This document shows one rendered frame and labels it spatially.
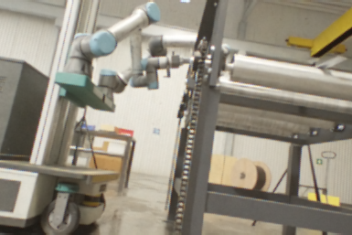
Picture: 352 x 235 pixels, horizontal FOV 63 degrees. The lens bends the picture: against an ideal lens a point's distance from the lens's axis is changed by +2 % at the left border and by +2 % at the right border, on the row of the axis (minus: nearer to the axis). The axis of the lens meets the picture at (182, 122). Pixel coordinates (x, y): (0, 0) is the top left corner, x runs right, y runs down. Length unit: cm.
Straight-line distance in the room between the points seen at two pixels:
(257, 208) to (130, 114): 1100
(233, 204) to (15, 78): 125
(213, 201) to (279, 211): 25
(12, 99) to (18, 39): 1248
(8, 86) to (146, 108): 1043
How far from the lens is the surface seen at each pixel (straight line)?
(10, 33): 1439
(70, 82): 153
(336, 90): 133
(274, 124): 215
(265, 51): 1283
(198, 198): 110
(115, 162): 720
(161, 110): 1195
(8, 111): 169
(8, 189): 156
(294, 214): 122
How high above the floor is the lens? 41
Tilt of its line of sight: 9 degrees up
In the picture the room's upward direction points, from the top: 9 degrees clockwise
